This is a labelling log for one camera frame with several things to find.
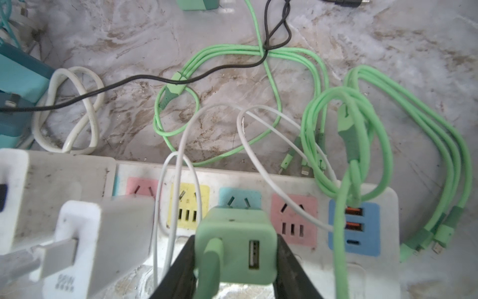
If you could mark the white square charger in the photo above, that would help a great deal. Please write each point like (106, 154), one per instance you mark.
(36, 184)

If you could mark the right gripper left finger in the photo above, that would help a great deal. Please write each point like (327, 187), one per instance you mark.
(180, 281)

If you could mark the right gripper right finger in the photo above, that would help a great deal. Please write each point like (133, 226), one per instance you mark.
(291, 282)

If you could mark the light green charger plug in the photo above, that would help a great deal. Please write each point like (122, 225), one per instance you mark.
(198, 5)

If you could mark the white rectangular charger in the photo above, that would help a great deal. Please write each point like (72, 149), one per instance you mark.
(95, 244)

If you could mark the teal charger plug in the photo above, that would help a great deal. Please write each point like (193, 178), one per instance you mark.
(23, 74)
(14, 126)

